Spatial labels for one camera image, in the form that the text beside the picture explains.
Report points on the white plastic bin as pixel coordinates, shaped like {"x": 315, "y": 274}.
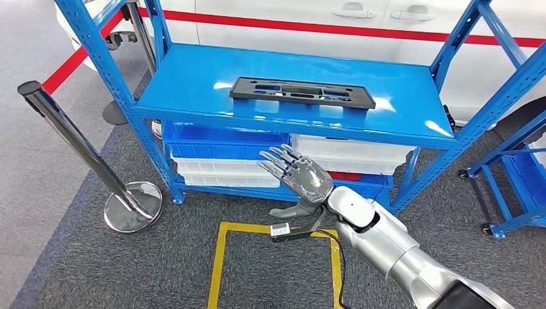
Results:
{"x": 362, "y": 167}
{"x": 230, "y": 181}
{"x": 222, "y": 167}
{"x": 362, "y": 149}
{"x": 541, "y": 153}

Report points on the blue plastic bin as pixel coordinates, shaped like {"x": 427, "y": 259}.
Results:
{"x": 375, "y": 187}
{"x": 213, "y": 149}
{"x": 527, "y": 179}

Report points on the black ribbed object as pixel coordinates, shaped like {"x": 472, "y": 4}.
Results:
{"x": 448, "y": 117}

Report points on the black camera bracket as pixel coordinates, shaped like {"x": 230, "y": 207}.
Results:
{"x": 298, "y": 234}

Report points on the chrome stanchion post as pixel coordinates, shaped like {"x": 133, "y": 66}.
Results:
{"x": 143, "y": 38}
{"x": 136, "y": 209}

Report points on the blue wheeled shelf cart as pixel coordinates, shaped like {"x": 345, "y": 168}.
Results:
{"x": 516, "y": 224}

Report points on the black plastic bumper bracket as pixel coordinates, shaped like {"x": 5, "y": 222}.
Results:
{"x": 243, "y": 91}

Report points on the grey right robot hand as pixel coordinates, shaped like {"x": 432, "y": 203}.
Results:
{"x": 307, "y": 179}

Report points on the red plastic item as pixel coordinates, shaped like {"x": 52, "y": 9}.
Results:
{"x": 347, "y": 175}

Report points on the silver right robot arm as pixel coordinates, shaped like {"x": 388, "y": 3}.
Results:
{"x": 396, "y": 251}

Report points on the blue metal shelf rack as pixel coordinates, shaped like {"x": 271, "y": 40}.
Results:
{"x": 192, "y": 81}

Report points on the yellow floor tape square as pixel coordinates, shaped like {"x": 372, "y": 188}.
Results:
{"x": 216, "y": 264}

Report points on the white car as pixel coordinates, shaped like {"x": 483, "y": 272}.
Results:
{"x": 298, "y": 42}

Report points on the red barrier belt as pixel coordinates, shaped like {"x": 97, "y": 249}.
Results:
{"x": 72, "y": 64}
{"x": 298, "y": 27}

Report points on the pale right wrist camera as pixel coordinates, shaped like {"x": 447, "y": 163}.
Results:
{"x": 280, "y": 229}

